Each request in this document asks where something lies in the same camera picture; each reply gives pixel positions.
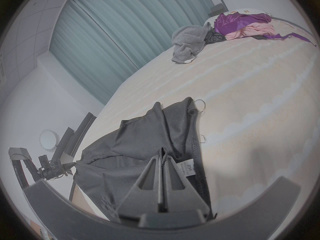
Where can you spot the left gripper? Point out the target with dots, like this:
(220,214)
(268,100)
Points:
(56,169)

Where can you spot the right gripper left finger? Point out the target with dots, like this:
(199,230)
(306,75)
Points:
(132,205)

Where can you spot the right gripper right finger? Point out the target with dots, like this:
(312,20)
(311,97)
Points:
(193,204)

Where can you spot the black T-shirt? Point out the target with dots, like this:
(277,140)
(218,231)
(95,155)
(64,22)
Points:
(150,139)

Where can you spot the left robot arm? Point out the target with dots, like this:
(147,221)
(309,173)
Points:
(30,166)

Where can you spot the bed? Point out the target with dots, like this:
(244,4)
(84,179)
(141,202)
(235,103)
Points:
(250,96)

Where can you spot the black dressing table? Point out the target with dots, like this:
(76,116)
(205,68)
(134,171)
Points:
(63,141)

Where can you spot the blue-green curtain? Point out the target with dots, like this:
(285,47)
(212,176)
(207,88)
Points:
(150,16)
(87,59)

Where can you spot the black garment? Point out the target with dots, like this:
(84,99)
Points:
(215,37)

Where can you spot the dark grey garment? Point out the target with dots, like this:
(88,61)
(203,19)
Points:
(260,37)

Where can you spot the white printed pillow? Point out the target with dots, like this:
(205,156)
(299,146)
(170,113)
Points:
(208,21)

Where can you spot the purple garment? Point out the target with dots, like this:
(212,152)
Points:
(230,22)

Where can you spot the pink garment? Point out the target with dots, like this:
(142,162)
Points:
(255,29)

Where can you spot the grey bedside table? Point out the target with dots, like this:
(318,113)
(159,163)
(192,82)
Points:
(217,9)

